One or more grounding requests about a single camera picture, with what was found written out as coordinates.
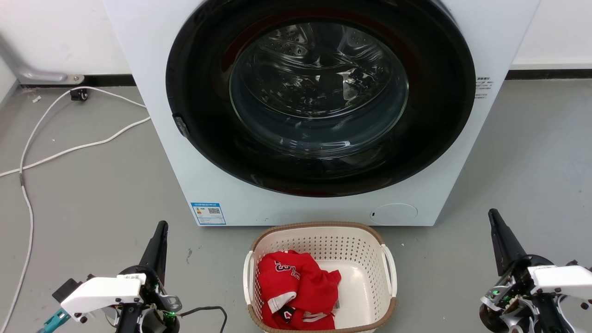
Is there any teal cable connector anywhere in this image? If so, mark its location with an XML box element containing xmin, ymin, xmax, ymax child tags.
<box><xmin>37</xmin><ymin>308</ymin><xmax>71</xmax><ymax>333</ymax></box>

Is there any thick white hose cable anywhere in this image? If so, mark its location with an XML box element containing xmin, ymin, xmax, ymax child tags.
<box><xmin>0</xmin><ymin>116</ymin><xmax>152</xmax><ymax>179</ymax></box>

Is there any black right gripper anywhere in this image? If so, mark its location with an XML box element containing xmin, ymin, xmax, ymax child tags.
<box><xmin>479</xmin><ymin>208</ymin><xmax>569</xmax><ymax>333</ymax></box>

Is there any thin white power cable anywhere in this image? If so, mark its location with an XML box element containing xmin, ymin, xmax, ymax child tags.
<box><xmin>0</xmin><ymin>86</ymin><xmax>147</xmax><ymax>324</ymax></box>

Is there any black round glass washer door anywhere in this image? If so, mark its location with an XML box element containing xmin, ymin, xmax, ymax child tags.
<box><xmin>165</xmin><ymin>0</ymin><xmax>476</xmax><ymax>198</ymax></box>

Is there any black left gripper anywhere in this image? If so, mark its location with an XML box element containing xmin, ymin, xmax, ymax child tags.
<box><xmin>117</xmin><ymin>221</ymin><xmax>183</xmax><ymax>333</ymax></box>

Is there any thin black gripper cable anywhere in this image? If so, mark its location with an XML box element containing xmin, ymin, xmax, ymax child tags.
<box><xmin>179</xmin><ymin>306</ymin><xmax>228</xmax><ymax>333</ymax></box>

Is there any round white filter cover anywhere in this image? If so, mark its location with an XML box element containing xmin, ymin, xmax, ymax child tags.
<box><xmin>369</xmin><ymin>203</ymin><xmax>419</xmax><ymax>226</ymax></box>

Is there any cream perforated plastic laundry basket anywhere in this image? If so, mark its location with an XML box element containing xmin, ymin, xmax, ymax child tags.
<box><xmin>243</xmin><ymin>222</ymin><xmax>398</xmax><ymax>333</ymax></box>

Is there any blue energy label sticker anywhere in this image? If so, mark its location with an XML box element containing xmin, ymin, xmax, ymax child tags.
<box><xmin>191</xmin><ymin>202</ymin><xmax>227</xmax><ymax>226</ymax></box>

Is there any red sports jersey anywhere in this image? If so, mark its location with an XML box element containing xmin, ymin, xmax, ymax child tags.
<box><xmin>257</xmin><ymin>250</ymin><xmax>342</xmax><ymax>331</ymax></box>

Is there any white front-load washing machine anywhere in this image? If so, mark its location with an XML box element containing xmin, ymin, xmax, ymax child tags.
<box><xmin>103</xmin><ymin>0</ymin><xmax>541</xmax><ymax>227</ymax></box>

